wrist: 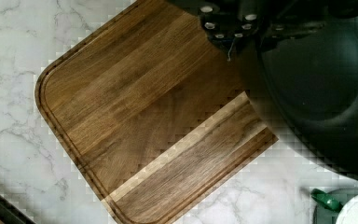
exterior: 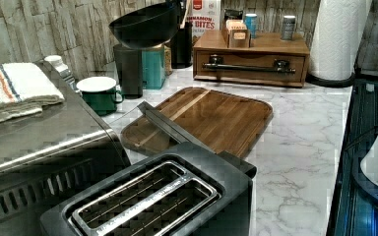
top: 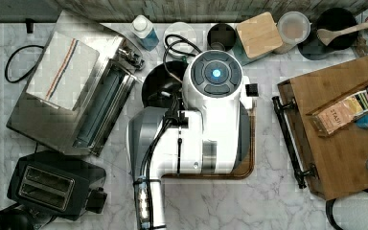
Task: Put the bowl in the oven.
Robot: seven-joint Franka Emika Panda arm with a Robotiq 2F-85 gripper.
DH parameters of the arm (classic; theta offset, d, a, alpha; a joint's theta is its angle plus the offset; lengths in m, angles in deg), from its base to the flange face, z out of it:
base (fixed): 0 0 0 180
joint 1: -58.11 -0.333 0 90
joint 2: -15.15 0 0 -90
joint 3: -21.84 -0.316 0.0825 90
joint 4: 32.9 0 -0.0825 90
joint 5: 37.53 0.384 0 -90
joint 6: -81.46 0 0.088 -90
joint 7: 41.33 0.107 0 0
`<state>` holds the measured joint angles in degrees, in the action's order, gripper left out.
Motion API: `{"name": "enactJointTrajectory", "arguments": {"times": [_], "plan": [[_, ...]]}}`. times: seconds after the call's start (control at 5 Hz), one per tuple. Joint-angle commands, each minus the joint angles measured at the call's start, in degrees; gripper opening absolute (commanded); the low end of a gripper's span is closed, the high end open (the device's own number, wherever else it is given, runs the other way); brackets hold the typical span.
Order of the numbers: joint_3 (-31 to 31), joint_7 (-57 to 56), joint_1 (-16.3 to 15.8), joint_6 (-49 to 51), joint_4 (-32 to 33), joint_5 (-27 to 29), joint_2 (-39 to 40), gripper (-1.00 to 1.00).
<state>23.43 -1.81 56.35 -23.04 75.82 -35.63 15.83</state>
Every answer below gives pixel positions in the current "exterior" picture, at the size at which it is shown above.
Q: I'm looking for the silver grey can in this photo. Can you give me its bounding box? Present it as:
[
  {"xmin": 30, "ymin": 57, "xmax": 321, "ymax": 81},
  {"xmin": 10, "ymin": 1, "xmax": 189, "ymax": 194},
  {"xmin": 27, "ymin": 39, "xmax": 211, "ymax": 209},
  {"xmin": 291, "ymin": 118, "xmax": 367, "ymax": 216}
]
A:
[{"xmin": 281, "ymin": 15, "xmax": 296, "ymax": 40}]

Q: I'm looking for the blue can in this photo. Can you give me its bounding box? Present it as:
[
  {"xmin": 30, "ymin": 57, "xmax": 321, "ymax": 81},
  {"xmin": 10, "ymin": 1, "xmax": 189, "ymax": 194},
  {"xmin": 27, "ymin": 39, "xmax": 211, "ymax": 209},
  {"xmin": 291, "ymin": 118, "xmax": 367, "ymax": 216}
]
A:
[{"xmin": 244, "ymin": 13, "xmax": 258, "ymax": 38}]

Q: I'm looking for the black drying mat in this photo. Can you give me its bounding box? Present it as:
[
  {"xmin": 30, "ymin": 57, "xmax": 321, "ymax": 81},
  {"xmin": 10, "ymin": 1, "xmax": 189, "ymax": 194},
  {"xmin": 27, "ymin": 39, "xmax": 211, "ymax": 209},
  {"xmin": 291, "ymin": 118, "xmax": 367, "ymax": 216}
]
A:
[{"xmin": 326, "ymin": 79, "xmax": 378, "ymax": 236}]

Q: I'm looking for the stainless steel toaster oven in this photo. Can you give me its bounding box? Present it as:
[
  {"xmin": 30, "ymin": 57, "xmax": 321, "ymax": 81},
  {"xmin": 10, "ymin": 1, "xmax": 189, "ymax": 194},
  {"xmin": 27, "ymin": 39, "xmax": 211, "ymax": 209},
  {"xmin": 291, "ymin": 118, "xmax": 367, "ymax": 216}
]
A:
[{"xmin": 0, "ymin": 61, "xmax": 130, "ymax": 236}]

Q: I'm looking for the black canister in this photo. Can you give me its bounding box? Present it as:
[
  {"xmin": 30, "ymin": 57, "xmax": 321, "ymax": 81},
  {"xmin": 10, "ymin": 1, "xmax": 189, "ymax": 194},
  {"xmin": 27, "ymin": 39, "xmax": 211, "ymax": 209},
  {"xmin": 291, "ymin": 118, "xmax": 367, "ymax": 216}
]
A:
[{"xmin": 113, "ymin": 44, "xmax": 143, "ymax": 99}]

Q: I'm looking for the small wooden tea box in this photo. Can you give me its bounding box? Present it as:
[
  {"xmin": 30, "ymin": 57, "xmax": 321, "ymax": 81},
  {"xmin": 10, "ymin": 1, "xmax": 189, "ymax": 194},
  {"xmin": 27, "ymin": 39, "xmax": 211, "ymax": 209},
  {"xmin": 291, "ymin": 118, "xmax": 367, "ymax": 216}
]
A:
[{"xmin": 221, "ymin": 20, "xmax": 251, "ymax": 48}]

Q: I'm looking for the black two-slot toaster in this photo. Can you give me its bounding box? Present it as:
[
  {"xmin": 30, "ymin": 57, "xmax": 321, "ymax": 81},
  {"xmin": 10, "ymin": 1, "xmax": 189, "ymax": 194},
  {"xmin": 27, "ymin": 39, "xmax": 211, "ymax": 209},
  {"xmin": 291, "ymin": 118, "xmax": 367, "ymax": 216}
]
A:
[{"xmin": 40, "ymin": 143, "xmax": 257, "ymax": 236}]

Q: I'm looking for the teal canister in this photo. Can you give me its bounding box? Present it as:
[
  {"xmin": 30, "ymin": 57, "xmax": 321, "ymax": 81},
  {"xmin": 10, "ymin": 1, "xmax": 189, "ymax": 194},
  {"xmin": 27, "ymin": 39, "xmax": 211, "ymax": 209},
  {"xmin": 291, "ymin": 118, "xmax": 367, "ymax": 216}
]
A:
[{"xmin": 142, "ymin": 45, "xmax": 165, "ymax": 89}]

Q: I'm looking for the white paper towel roll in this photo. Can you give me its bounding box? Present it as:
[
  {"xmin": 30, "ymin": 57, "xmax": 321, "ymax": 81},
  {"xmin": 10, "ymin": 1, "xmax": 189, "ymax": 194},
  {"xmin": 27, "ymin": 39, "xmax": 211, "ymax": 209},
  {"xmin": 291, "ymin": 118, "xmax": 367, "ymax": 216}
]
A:
[{"xmin": 309, "ymin": 0, "xmax": 372, "ymax": 81}]

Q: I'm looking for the green enamel mug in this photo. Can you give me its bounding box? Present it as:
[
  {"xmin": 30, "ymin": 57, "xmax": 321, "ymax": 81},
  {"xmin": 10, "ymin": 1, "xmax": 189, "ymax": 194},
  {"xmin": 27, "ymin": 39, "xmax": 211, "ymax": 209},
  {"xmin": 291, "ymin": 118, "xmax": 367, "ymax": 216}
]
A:
[{"xmin": 77, "ymin": 77, "xmax": 124, "ymax": 116}]

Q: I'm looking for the wooden drawer box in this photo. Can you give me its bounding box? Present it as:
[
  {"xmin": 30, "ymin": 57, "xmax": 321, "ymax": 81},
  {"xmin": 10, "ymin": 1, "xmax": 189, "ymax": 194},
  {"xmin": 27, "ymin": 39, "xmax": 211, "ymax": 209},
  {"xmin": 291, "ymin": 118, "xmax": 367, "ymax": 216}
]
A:
[{"xmin": 193, "ymin": 30, "xmax": 310, "ymax": 88}]

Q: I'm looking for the black utensil holder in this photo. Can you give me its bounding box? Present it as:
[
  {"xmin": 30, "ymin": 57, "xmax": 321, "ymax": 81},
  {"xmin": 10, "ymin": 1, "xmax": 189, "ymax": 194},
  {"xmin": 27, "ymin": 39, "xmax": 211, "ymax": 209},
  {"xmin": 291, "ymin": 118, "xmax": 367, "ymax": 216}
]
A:
[{"xmin": 170, "ymin": 22, "xmax": 192, "ymax": 69}]

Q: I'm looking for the black paper towel holder base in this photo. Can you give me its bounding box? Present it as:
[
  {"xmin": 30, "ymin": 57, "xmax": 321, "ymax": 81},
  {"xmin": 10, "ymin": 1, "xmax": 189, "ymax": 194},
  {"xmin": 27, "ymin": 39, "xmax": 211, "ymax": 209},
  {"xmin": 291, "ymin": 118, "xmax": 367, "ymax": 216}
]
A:
[{"xmin": 305, "ymin": 73, "xmax": 355, "ymax": 89}]

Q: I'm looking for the cinnamon bites cereal box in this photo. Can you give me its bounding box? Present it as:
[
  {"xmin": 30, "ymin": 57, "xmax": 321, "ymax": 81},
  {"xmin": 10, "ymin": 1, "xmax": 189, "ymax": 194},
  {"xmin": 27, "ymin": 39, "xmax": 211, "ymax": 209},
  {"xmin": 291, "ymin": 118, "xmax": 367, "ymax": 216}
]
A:
[{"xmin": 187, "ymin": 0, "xmax": 221, "ymax": 44}]

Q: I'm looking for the black bowl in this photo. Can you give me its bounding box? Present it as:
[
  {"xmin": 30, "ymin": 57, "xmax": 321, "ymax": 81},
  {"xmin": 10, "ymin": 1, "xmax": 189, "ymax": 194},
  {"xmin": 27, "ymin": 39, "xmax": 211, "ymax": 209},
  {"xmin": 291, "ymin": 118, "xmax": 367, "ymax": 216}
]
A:
[{"xmin": 109, "ymin": 0, "xmax": 182, "ymax": 49}]

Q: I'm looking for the white-capped shaker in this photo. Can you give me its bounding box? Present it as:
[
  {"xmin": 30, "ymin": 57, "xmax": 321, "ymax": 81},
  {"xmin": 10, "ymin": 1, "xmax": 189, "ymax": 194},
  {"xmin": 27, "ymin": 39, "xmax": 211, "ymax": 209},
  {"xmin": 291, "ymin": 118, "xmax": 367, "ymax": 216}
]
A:
[{"xmin": 44, "ymin": 55, "xmax": 78, "ymax": 91}]

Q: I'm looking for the dark packet behind tea box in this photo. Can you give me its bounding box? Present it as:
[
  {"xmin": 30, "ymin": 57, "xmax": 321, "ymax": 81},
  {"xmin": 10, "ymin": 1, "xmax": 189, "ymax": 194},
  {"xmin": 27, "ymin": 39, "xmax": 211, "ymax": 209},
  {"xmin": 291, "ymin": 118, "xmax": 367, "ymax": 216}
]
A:
[{"xmin": 223, "ymin": 9, "xmax": 243, "ymax": 21}]

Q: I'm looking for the folded striped kitchen towel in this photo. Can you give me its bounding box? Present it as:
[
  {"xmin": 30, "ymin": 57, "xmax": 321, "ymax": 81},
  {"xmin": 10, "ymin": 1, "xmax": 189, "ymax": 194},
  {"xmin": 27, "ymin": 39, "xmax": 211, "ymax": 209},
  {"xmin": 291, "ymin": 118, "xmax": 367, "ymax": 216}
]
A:
[{"xmin": 0, "ymin": 63, "xmax": 65, "ymax": 122}]

